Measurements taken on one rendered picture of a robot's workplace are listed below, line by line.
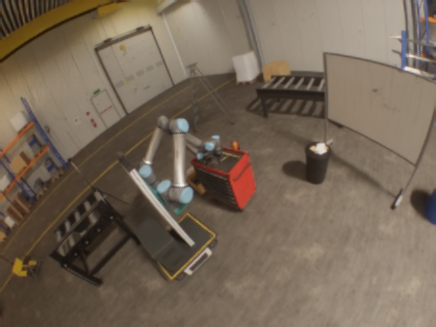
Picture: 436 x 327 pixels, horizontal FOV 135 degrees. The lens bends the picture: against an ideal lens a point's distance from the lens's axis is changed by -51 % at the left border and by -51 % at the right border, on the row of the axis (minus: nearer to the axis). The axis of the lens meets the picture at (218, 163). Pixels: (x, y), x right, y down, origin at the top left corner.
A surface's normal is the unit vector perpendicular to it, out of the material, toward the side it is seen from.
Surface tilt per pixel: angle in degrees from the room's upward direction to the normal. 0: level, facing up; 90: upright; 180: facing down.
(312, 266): 0
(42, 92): 90
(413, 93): 90
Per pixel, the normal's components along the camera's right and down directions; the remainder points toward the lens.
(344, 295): -0.29, -0.74
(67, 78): 0.74, 0.24
